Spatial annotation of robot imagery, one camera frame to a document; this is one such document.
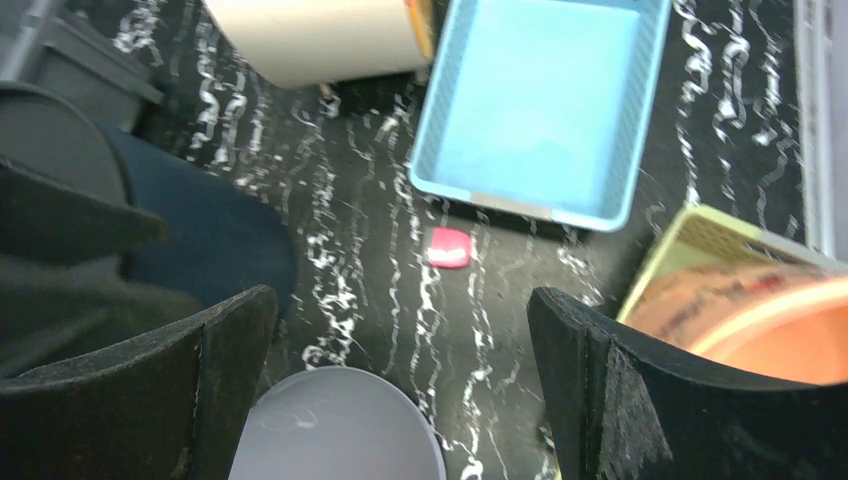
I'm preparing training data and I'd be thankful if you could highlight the small pink eraser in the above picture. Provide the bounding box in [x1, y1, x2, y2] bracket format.
[424, 227, 472, 269]

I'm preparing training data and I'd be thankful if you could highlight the grey plastic bin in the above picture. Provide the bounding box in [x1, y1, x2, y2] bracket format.
[1, 0, 164, 132]

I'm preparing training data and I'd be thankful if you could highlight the light grey plastic bucket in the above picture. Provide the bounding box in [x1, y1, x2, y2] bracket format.
[229, 366, 447, 480]

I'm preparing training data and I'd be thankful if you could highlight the orange plastic bucket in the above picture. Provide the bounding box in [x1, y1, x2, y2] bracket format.
[624, 263, 847, 385]

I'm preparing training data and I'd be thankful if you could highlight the dark blue bucket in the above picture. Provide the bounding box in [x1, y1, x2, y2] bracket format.
[102, 126, 298, 316]

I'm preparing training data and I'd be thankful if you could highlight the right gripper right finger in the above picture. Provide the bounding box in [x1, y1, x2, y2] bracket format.
[527, 287, 847, 479]

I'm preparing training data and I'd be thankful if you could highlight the cream cylindrical container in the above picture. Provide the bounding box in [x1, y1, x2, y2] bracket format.
[205, 0, 434, 89]

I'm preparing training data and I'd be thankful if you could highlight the yellow plastic basket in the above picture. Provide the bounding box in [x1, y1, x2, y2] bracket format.
[617, 204, 847, 323]

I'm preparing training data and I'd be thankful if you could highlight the light blue plastic basket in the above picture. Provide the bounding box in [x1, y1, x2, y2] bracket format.
[408, 0, 672, 232]

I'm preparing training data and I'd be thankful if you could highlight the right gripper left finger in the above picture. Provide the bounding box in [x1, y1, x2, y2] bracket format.
[1, 285, 278, 479]

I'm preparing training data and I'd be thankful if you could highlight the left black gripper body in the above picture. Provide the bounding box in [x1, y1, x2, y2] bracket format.
[1, 82, 199, 378]

